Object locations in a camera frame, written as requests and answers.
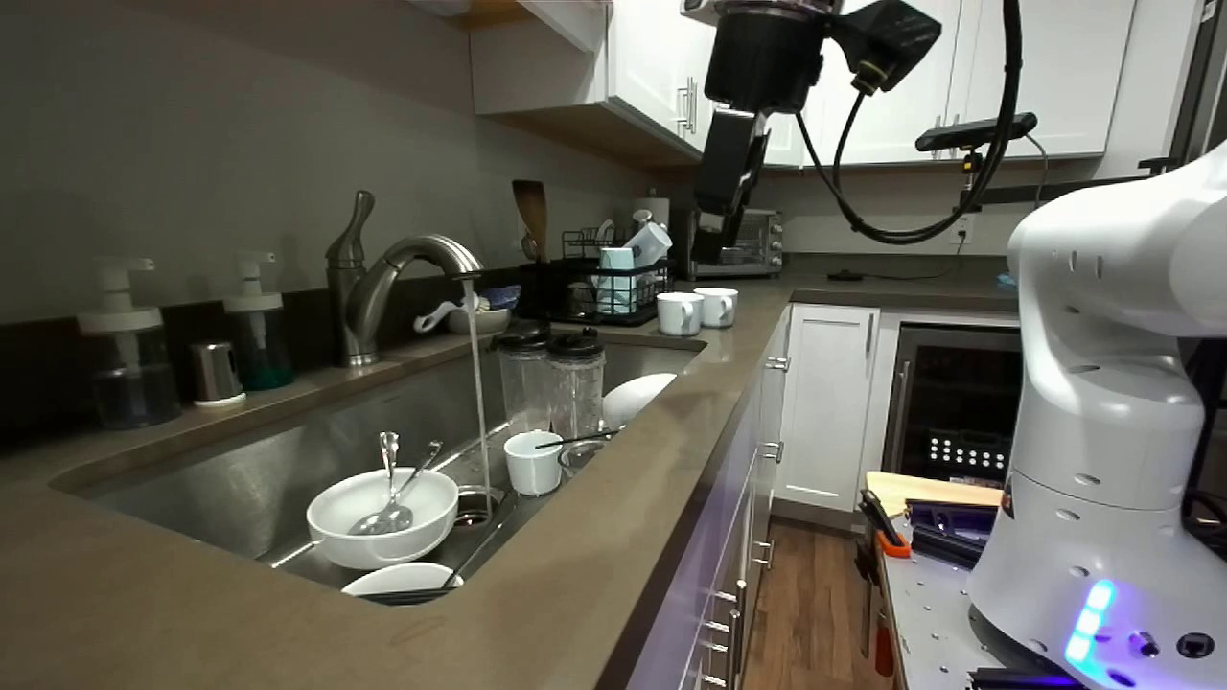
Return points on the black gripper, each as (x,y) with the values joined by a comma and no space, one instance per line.
(769,57)

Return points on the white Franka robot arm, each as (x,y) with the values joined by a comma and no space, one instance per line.
(1097,383)

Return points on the chrome kitchen faucet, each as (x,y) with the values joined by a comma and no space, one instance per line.
(385,263)

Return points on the stainless steel sink basin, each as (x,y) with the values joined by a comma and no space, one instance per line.
(233,482)

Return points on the silver toaster oven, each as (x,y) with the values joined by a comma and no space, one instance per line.
(762,243)

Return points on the white ceramic mug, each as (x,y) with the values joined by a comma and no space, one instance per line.
(676,313)
(718,308)

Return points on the wooden spatula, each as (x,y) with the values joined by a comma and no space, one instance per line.
(529,211)

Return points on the white tilted plate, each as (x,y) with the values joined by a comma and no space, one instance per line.
(637,400)

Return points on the white lower cabinet door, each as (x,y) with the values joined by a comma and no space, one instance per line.
(831,402)

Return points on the clear blender jar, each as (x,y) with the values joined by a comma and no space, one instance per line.
(518,383)
(576,383)

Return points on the white sponge holder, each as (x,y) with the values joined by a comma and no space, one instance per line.
(477,317)

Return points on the small blue object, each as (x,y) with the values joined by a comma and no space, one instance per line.
(1008,280)

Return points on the metal spoon in cup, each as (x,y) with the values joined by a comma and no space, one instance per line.
(580,440)

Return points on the black beverage cooler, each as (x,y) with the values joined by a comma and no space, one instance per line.
(951,402)

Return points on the white upper cabinets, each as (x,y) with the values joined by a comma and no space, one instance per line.
(1060,78)

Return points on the small white cup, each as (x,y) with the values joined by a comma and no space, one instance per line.
(529,468)

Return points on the light wooden board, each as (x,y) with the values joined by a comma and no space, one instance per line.
(932,487)

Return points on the dark blue box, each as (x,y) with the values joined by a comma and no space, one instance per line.
(951,530)

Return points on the upright metal utensil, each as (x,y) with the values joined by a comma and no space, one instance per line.
(390,455)

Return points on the metal spoon in bowl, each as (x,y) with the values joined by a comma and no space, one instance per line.
(390,510)

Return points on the small green soap dispenser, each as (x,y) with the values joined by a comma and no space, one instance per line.
(259,332)

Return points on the white ceramic bowl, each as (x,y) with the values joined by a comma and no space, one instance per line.
(385,542)

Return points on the small white plate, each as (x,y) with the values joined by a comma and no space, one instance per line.
(404,580)

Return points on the large clear soap dispenser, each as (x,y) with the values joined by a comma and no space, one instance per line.
(123,367)

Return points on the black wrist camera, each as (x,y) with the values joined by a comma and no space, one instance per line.
(892,38)

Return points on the black camera on stand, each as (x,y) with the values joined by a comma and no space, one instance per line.
(978,132)

